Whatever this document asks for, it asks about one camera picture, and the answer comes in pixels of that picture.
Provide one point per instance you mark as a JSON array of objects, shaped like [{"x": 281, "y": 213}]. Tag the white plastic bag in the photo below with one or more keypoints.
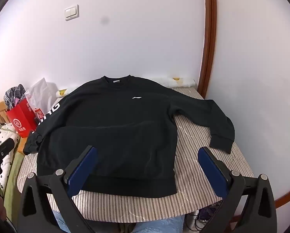
[{"x": 40, "y": 92}]

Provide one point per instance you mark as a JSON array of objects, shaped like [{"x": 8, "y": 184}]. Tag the black sweatshirt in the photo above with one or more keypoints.
[{"x": 110, "y": 126}]

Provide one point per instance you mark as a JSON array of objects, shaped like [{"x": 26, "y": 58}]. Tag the white dotted cloth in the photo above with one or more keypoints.
[{"x": 6, "y": 136}]

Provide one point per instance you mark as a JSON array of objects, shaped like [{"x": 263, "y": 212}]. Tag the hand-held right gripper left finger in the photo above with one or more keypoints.
[{"x": 83, "y": 167}]

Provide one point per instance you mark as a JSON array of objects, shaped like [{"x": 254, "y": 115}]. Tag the white bag with red label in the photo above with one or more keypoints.
[{"x": 39, "y": 115}]

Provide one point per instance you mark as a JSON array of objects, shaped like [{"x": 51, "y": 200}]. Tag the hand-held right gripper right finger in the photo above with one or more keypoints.
[{"x": 211, "y": 170}]

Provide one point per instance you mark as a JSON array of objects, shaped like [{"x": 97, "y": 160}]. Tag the white wall light switch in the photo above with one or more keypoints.
[{"x": 71, "y": 12}]

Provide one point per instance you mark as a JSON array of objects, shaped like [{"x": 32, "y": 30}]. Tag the striped quilted table cover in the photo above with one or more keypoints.
[{"x": 196, "y": 174}]

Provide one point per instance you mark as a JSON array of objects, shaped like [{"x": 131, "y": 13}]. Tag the person's light blue pants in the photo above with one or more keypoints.
[{"x": 159, "y": 226}]

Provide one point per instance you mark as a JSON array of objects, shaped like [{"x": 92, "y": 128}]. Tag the plaid cloth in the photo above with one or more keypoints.
[{"x": 13, "y": 94}]

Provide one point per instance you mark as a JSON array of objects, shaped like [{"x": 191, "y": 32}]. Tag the brown wooden wall trim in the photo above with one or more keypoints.
[{"x": 209, "y": 41}]

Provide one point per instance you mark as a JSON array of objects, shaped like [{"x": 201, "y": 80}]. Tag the rolled duck-print mat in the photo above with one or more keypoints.
[{"x": 176, "y": 82}]

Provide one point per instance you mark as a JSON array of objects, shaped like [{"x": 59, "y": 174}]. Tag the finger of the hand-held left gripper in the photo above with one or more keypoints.
[{"x": 5, "y": 148}]

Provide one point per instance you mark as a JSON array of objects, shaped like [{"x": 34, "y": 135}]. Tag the brown wooden baseboard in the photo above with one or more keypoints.
[{"x": 288, "y": 187}]

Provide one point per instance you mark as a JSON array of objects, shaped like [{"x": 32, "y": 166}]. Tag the red paper shopping bag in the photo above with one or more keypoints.
[{"x": 21, "y": 119}]

